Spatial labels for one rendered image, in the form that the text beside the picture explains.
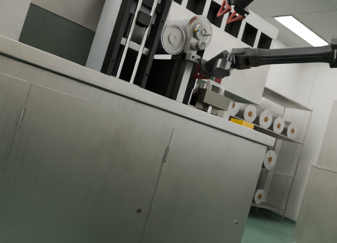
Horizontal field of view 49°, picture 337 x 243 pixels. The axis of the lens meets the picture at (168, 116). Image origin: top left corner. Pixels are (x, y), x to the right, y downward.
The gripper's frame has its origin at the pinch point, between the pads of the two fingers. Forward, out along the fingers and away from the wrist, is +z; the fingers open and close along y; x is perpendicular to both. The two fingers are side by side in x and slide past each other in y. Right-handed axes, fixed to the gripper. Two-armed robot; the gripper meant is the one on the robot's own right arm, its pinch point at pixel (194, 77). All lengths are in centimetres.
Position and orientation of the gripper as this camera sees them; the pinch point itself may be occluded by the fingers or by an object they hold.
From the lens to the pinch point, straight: 166.2
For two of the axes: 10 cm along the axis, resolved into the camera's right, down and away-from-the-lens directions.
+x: -0.6, -8.9, 4.5
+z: -6.5, 3.8, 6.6
